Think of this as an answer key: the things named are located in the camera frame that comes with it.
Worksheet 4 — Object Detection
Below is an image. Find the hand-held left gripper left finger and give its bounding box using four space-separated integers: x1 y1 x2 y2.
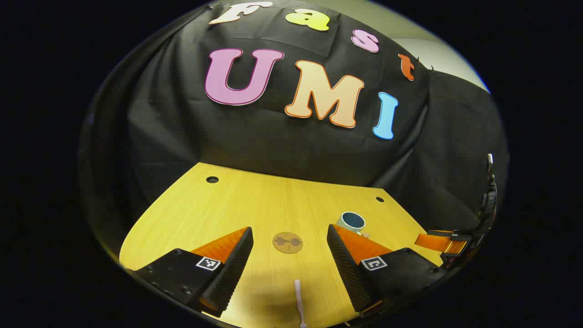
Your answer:
132 226 254 318

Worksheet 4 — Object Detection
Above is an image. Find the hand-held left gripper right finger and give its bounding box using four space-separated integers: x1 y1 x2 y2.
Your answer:
326 224 449 318

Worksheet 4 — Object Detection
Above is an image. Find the light green cup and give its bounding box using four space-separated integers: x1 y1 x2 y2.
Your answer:
336 212 370 238

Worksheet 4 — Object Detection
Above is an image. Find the round brown coaster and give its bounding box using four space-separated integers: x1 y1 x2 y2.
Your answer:
272 232 303 254

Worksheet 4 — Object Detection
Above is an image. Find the pink toothbrush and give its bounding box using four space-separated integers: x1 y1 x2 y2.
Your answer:
294 279 307 328

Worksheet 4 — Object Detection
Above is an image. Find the wooden desktop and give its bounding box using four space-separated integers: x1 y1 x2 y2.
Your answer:
119 162 445 328

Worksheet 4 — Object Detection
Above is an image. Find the black backdrop cloth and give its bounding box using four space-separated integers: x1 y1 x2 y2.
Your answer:
77 0 510 256

